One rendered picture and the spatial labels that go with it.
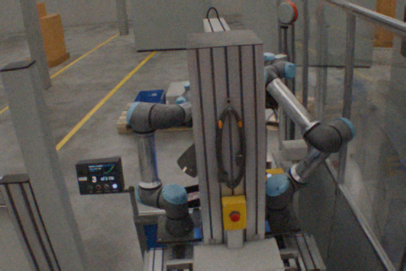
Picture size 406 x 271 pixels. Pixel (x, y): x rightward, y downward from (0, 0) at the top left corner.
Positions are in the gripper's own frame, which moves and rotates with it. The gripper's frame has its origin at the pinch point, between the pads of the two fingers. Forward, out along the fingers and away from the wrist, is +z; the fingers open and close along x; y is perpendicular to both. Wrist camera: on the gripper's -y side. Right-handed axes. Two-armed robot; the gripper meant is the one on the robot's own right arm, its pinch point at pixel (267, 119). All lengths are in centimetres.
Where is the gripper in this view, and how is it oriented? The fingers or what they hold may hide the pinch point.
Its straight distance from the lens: 209.0
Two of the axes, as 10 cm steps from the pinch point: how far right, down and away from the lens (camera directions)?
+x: 10.0, -0.8, 0.1
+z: 0.7, 9.0, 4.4
